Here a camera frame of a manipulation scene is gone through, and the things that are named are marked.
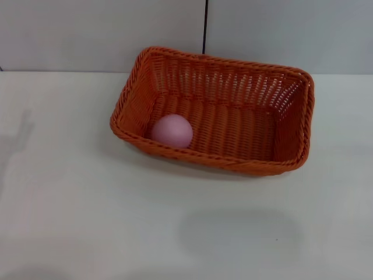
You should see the pink peach toy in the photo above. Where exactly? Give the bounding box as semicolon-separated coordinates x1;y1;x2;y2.
150;113;194;149

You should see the orange woven plastic basket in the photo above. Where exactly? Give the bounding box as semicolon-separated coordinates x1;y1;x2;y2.
109;45;316;177

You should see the black vertical wall strip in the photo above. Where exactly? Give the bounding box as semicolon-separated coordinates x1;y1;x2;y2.
201;0;210;55

